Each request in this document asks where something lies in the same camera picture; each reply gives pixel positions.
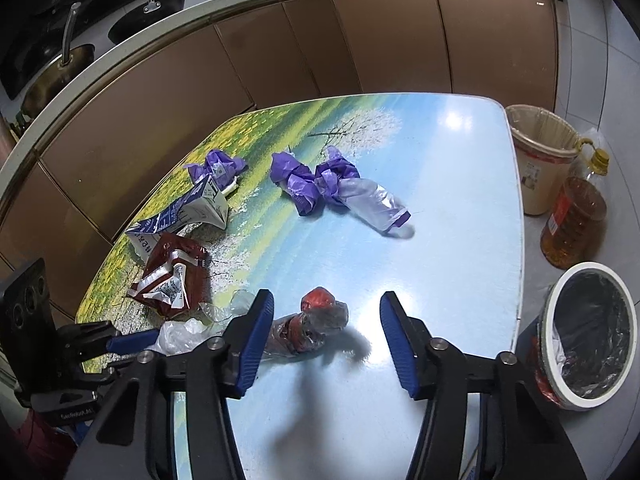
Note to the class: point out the landscape print folding table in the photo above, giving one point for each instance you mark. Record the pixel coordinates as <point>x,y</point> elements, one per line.
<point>457,264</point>

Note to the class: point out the cooking oil bottle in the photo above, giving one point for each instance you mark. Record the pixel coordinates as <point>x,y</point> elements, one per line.
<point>575,228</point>

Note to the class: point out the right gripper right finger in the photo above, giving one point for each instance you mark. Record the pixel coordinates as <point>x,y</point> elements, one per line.
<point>520,435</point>

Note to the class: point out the purple wrapper right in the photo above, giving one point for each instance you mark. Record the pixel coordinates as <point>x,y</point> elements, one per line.
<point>337,182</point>

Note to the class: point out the crushed plastic bottle red label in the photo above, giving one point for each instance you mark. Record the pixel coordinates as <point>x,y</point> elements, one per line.
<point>320,317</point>

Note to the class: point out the beige trash bin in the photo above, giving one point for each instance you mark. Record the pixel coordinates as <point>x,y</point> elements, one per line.
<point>545,147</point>

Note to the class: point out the brown kitchen cabinets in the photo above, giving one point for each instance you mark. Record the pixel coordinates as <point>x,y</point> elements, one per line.
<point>93,155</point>

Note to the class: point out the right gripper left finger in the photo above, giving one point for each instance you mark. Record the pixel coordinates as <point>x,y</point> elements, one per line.
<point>132,437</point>

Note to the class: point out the white bin black liner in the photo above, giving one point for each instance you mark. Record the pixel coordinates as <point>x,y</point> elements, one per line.
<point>586,338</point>

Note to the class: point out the purple wrapper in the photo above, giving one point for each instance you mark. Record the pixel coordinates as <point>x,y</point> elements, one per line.
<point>337,182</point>
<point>223,169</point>

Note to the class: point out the clear plastic bag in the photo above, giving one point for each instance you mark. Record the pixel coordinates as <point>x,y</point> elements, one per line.
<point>183,336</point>

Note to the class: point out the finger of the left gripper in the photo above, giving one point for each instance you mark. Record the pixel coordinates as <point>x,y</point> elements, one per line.
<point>124,345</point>

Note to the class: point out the black frying pan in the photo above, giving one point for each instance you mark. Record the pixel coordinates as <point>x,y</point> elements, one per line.
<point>142,17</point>

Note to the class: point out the purple wrapper left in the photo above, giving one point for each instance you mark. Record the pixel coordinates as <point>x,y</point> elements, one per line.
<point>223,169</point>

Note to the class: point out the blue white milk carton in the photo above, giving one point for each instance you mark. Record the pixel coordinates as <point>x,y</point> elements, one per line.
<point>204,203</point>

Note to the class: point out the red snack wrapper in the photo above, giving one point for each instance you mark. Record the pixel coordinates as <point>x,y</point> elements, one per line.
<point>174,277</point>

